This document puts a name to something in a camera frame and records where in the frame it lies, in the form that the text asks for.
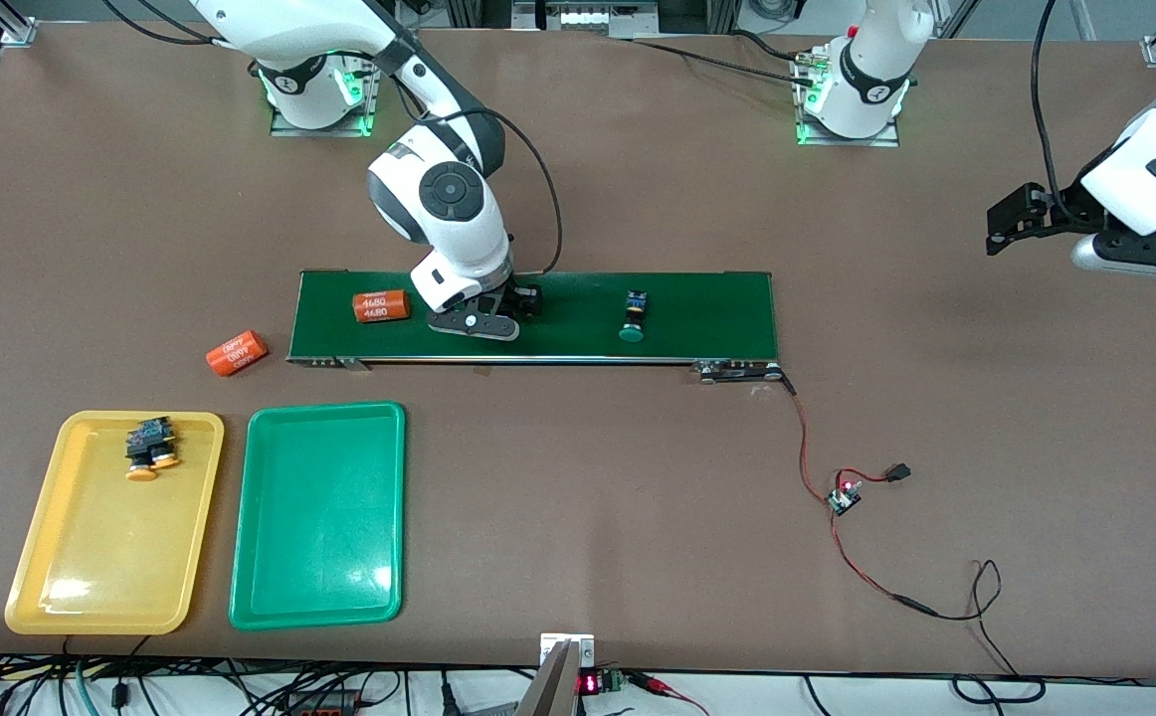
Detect green mushroom push button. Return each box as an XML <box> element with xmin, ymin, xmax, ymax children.
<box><xmin>617</xmin><ymin>288</ymin><xmax>652</xmax><ymax>345</ymax></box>

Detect yellow mushroom push button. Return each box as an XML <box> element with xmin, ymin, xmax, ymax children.
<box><xmin>124</xmin><ymin>423</ymin><xmax>161</xmax><ymax>485</ymax></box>
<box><xmin>140</xmin><ymin>415</ymin><xmax>185</xmax><ymax>472</ymax></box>

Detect green conveyor belt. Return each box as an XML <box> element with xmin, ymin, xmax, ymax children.
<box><xmin>286</xmin><ymin>268</ymin><xmax>788</xmax><ymax>385</ymax></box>

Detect green plastic tray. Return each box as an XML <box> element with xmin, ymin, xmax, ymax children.
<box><xmin>228</xmin><ymin>401</ymin><xmax>407</xmax><ymax>631</ymax></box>

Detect grey control box with lights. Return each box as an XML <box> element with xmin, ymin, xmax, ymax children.
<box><xmin>512</xmin><ymin>0</ymin><xmax>661</xmax><ymax>40</ymax></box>

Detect red clip lead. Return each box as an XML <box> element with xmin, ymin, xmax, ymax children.
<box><xmin>626</xmin><ymin>671</ymin><xmax>710</xmax><ymax>716</ymax></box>

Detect black power strip red switches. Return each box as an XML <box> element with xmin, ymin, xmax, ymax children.
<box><xmin>285</xmin><ymin>689</ymin><xmax>362</xmax><ymax>716</ymax></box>

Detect yellow plastic tray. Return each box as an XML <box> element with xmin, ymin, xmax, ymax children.
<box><xmin>4</xmin><ymin>410</ymin><xmax>226</xmax><ymax>635</ymax></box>

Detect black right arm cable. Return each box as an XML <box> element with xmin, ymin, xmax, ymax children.
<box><xmin>100</xmin><ymin>0</ymin><xmax>565</xmax><ymax>277</ymax></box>

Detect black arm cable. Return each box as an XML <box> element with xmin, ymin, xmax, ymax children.
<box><xmin>1030</xmin><ymin>0</ymin><xmax>1088</xmax><ymax>222</ymax></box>
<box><xmin>100</xmin><ymin>0</ymin><xmax>565</xmax><ymax>277</ymax></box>

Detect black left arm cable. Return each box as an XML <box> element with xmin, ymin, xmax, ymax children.
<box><xmin>1030</xmin><ymin>0</ymin><xmax>1088</xmax><ymax>222</ymax></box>

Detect left arm aluminium base plate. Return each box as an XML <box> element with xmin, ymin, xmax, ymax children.
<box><xmin>794</xmin><ymin>50</ymin><xmax>902</xmax><ymax>148</ymax></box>

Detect right arm aluminium base plate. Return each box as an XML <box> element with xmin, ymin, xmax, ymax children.
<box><xmin>271</xmin><ymin>30</ymin><xmax>386</xmax><ymax>138</ymax></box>

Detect black base cable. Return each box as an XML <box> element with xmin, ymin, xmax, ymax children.
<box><xmin>628</xmin><ymin>28</ymin><xmax>820</xmax><ymax>89</ymax></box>

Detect red black power wire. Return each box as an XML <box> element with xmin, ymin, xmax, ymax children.
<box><xmin>782</xmin><ymin>370</ymin><xmax>1022</xmax><ymax>677</ymax></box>

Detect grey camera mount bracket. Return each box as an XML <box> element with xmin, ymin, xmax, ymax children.
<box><xmin>515</xmin><ymin>633</ymin><xmax>597</xmax><ymax>716</ymax></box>

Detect black cable bundle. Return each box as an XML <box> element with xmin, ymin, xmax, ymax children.
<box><xmin>0</xmin><ymin>651</ymin><xmax>539</xmax><ymax>716</ymax></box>

